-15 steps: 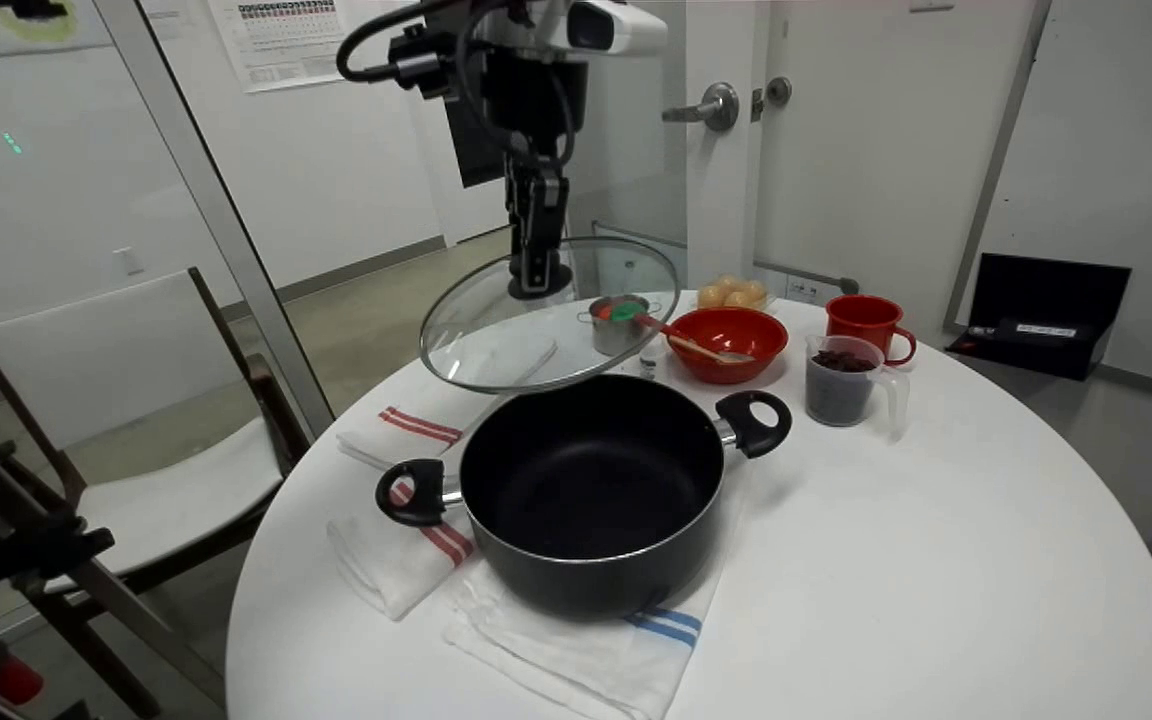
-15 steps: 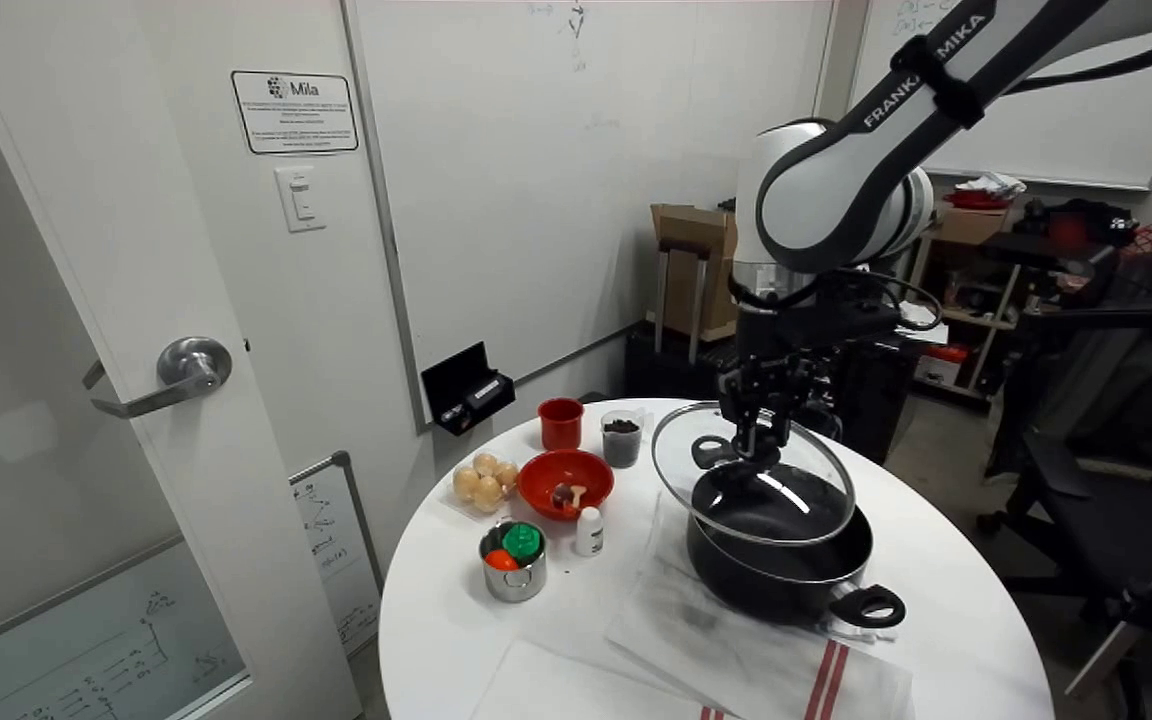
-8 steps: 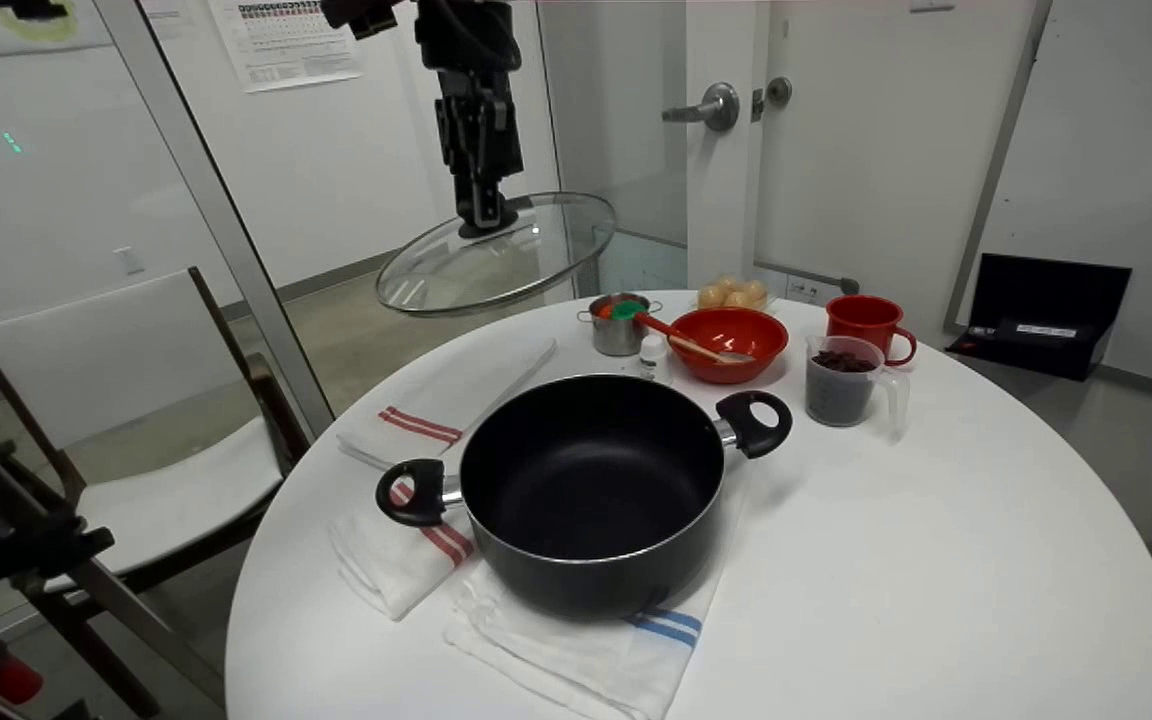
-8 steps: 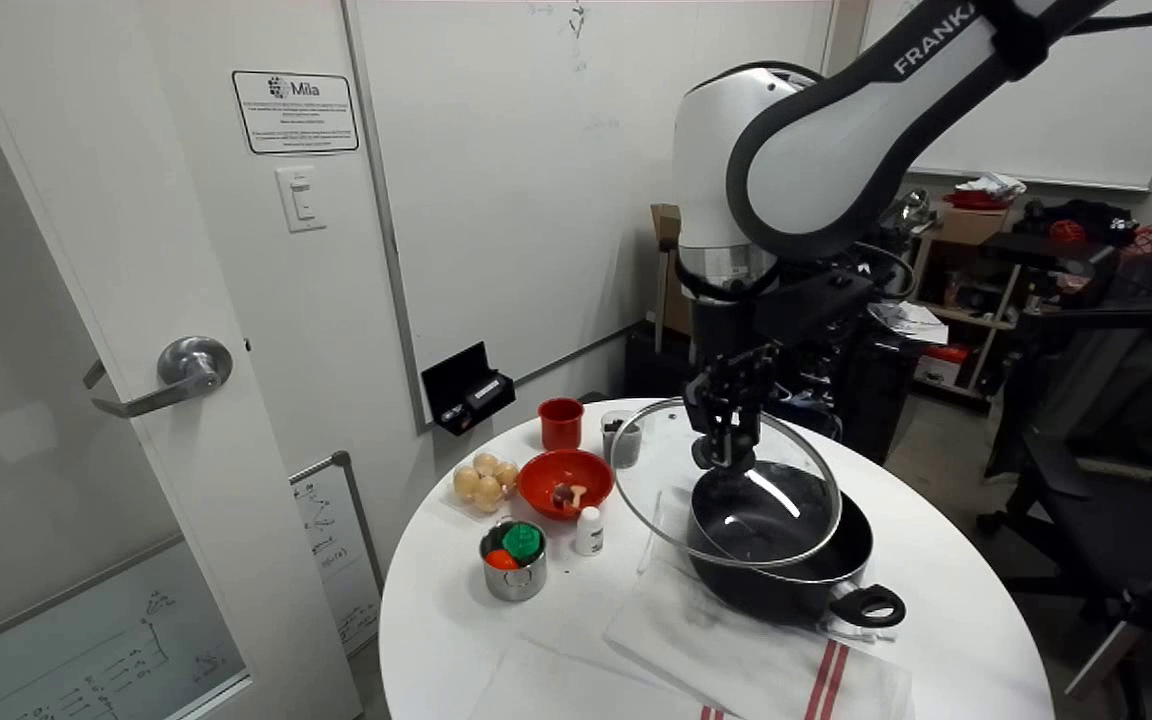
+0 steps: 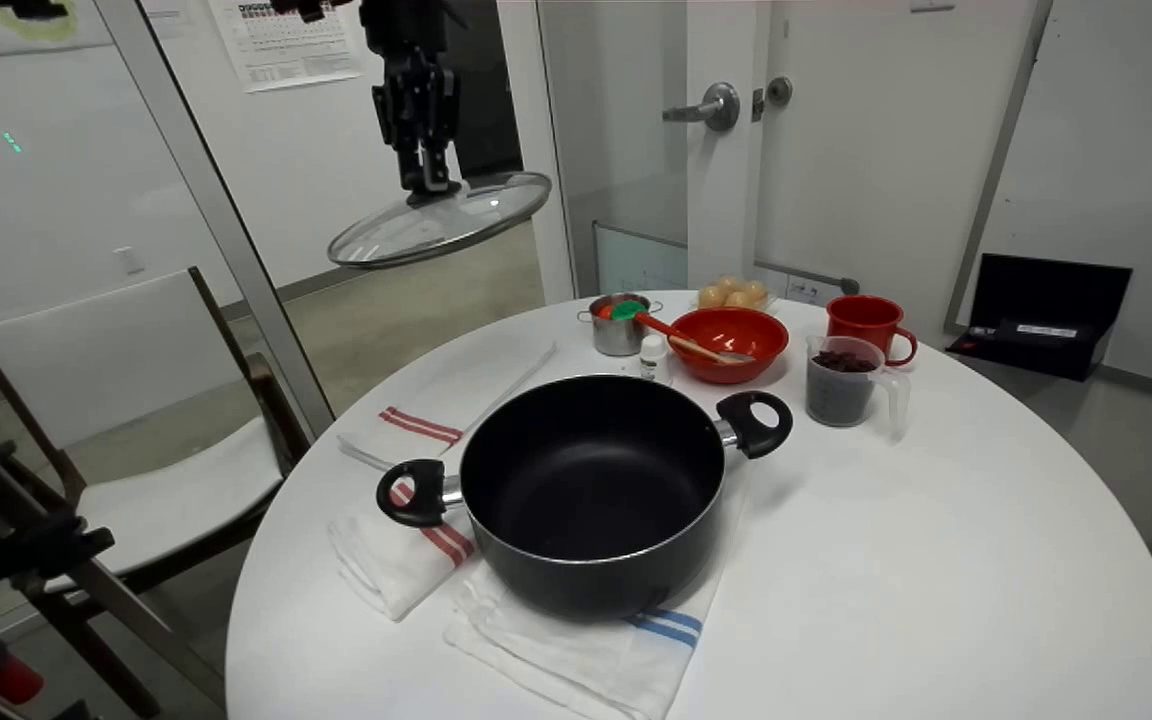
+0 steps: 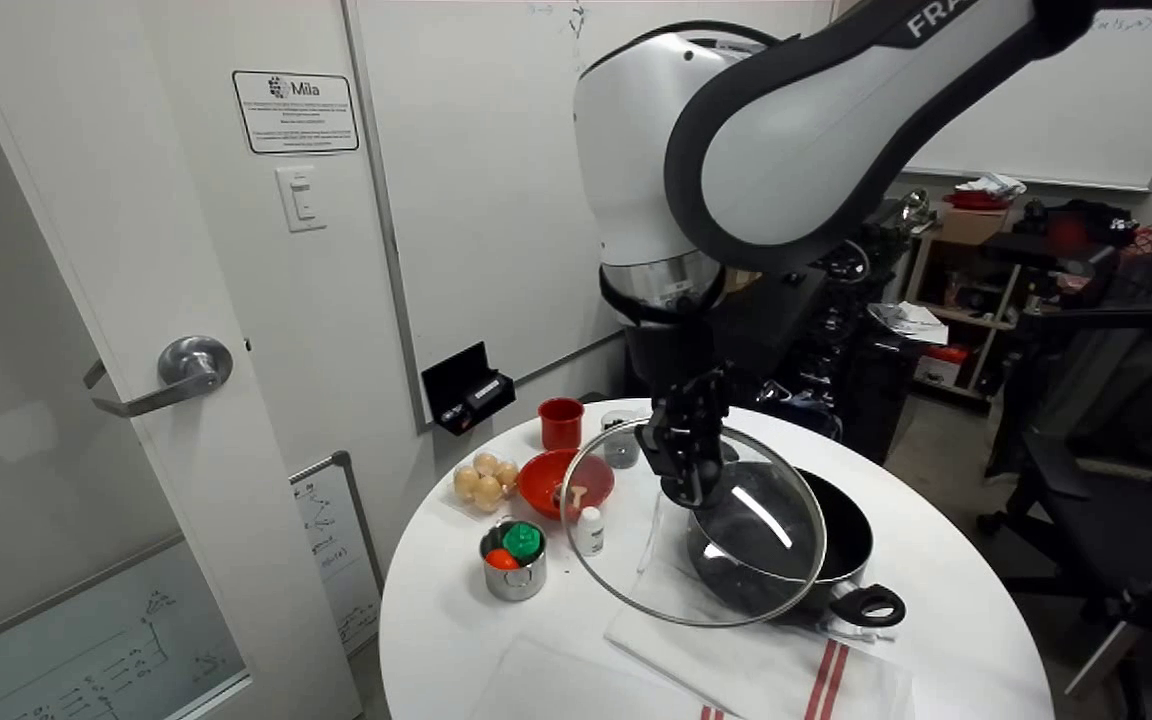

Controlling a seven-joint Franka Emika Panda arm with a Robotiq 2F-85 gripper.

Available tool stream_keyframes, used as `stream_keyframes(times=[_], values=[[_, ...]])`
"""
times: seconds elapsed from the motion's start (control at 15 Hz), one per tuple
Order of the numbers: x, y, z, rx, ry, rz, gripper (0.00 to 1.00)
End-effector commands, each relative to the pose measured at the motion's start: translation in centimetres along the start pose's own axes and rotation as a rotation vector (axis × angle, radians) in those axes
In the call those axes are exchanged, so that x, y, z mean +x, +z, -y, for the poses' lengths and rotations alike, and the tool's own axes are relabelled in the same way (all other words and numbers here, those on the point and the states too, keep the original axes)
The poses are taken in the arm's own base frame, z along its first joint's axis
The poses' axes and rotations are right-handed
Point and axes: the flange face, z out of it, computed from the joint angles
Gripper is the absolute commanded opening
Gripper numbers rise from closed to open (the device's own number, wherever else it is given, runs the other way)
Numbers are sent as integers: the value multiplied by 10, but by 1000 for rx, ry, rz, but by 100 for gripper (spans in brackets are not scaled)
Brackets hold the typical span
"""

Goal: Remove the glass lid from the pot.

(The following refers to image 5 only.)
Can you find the black cooking pot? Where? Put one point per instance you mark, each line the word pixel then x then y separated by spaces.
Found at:
pixel 576 580

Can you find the red-striped white towel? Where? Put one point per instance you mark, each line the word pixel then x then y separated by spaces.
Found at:
pixel 470 384
pixel 380 566

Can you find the dark purple cup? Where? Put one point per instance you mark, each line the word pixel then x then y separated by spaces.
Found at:
pixel 840 392

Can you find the red mug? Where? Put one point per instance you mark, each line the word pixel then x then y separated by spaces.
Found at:
pixel 862 320

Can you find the green toy piece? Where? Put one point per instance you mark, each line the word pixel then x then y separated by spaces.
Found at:
pixel 624 310

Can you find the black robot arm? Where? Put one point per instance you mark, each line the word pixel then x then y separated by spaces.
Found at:
pixel 401 25

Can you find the small white bottle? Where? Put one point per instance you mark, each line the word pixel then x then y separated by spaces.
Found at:
pixel 657 357

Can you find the red bowl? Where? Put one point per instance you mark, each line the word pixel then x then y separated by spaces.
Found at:
pixel 721 371

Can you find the white door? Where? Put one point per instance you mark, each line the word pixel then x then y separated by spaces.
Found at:
pixel 881 163

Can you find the red knob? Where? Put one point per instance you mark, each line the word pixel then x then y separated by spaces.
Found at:
pixel 13 682

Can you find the paper wall poster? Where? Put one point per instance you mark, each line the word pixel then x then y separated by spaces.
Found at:
pixel 283 47

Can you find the blue-striped white towel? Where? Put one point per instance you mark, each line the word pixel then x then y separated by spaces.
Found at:
pixel 576 661

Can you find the grey metal frame post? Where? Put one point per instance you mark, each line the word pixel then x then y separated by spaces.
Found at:
pixel 216 223

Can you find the black open case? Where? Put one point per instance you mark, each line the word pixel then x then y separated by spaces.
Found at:
pixel 1050 294

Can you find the wooden spoon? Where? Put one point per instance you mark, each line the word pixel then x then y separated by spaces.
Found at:
pixel 703 346

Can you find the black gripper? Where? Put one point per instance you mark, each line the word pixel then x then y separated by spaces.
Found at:
pixel 419 102

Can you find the metal tin cup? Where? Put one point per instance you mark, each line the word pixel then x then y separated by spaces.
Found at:
pixel 616 342

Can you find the white wooden chair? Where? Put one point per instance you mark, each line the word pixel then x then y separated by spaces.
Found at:
pixel 108 361

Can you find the silver door lock knob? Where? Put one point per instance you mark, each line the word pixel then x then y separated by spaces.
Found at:
pixel 778 94

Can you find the glass pot lid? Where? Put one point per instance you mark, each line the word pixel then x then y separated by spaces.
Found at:
pixel 470 212

